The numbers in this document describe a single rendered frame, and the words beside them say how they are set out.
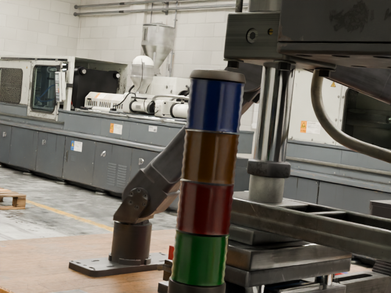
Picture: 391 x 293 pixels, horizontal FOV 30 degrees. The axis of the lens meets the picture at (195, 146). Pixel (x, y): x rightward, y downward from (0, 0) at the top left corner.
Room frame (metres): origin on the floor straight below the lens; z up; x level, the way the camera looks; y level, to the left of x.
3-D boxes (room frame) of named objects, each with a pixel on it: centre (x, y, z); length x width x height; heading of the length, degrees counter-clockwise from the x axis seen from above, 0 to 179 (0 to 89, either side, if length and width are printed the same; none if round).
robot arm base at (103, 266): (1.18, 0.09, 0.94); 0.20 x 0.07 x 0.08; 135
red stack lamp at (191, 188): (0.51, -0.01, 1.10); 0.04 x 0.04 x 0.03
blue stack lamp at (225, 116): (0.51, -0.01, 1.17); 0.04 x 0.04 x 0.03
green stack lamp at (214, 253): (0.51, -0.01, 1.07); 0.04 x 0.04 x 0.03
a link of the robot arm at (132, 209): (1.18, 0.08, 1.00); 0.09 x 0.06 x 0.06; 163
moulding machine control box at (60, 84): (9.55, 1.80, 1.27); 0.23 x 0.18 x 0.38; 132
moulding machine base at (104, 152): (10.01, 1.53, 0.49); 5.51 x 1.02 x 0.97; 42
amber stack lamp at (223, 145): (0.51, -0.01, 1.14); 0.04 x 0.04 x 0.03
